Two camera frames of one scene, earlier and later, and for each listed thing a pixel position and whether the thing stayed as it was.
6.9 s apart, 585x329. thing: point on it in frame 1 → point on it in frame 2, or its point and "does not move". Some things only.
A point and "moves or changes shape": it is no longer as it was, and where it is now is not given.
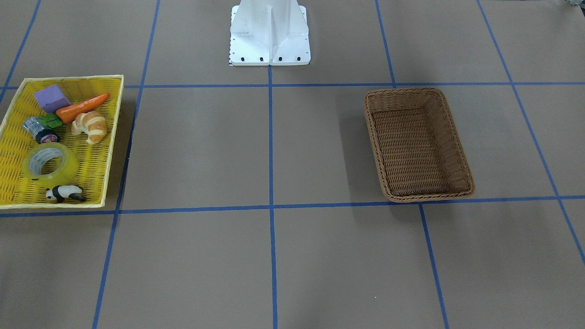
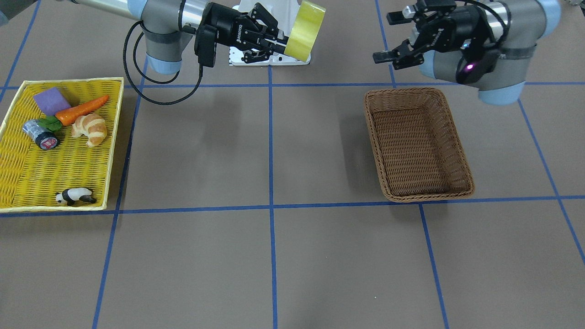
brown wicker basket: (417, 153) does not move
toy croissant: (93, 124) does not move
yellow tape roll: (32, 161) moves or changes shape
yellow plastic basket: (18, 190) does not move
